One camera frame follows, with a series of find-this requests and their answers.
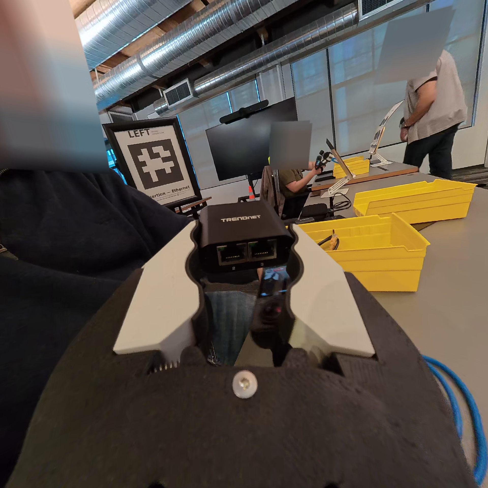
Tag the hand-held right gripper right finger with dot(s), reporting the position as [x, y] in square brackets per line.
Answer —
[331, 305]

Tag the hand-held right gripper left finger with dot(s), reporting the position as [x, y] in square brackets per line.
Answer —
[160, 305]

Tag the yellow divided plastic bin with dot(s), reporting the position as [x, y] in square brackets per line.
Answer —
[381, 263]

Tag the black network switch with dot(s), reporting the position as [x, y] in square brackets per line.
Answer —
[236, 232]

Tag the black box device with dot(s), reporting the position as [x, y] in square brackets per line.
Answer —
[305, 220]

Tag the black pouch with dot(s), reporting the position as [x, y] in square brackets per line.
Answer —
[314, 211]

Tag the framed marker sign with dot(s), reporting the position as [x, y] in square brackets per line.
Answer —
[152, 160]

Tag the white board stand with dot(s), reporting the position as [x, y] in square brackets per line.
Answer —
[383, 129]

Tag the white air vent grille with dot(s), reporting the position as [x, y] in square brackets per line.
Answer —
[177, 93]

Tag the silver ventilation ducts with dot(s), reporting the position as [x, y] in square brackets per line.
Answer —
[190, 49]

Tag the black wall monitor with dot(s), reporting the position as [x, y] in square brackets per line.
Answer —
[247, 148]

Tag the black camera bar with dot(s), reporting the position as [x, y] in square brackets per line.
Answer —
[244, 113]

